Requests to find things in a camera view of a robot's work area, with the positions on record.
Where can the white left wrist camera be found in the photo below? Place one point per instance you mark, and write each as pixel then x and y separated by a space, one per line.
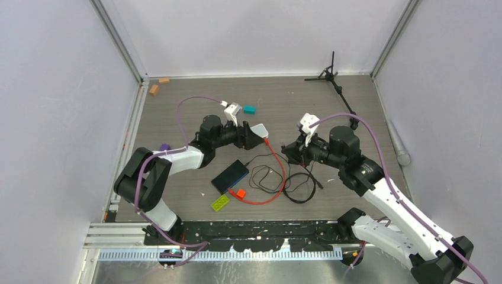
pixel 231 111

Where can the black network switch box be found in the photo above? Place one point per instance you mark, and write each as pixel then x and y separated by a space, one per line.
pixel 229 177

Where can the teal block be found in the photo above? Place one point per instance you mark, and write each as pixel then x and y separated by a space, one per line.
pixel 249 110

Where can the black tripod stand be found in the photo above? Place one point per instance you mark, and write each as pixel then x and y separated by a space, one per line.
pixel 328 74

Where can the green lego brick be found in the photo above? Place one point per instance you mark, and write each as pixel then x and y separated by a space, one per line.
pixel 220 203

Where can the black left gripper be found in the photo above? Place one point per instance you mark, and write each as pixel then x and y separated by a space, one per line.
pixel 244 140

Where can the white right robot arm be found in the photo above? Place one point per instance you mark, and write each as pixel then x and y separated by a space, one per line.
pixel 432 254

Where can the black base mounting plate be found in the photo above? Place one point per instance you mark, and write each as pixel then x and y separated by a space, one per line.
pixel 264 236

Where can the orange block near corner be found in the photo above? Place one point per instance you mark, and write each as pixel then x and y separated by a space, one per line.
pixel 154 90

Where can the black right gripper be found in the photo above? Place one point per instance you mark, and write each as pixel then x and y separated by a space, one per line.
pixel 294 149

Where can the grey cylinder by wall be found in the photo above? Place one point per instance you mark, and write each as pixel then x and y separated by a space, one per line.
pixel 402 154

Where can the purple block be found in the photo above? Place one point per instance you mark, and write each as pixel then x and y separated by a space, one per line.
pixel 164 147

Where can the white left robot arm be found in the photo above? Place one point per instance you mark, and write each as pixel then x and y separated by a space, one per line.
pixel 144 177

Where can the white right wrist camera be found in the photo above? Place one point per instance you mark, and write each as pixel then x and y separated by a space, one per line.
pixel 307 127

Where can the white box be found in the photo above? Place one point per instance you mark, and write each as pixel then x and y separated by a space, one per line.
pixel 260 130

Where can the black power adapter with cord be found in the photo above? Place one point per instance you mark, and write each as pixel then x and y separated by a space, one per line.
pixel 262 173

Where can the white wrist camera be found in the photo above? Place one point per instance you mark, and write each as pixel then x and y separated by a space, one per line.
pixel 231 111
pixel 307 127

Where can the orange-red cube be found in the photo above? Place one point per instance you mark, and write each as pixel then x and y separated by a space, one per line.
pixel 241 193

